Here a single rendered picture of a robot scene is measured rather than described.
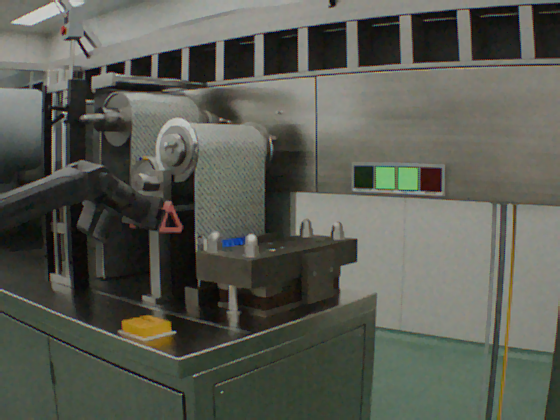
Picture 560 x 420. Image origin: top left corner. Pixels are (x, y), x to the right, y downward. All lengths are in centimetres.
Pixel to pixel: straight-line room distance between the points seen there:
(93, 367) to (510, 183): 98
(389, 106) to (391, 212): 269
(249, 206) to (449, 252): 257
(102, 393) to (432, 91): 99
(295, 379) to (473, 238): 269
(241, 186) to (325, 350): 44
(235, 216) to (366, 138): 36
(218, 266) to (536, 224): 270
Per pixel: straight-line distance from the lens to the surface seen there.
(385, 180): 144
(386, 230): 413
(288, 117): 161
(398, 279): 413
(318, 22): 159
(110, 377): 128
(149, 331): 114
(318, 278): 137
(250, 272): 122
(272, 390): 125
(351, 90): 150
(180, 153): 137
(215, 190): 141
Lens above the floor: 124
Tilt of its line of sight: 5 degrees down
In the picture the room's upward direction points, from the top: straight up
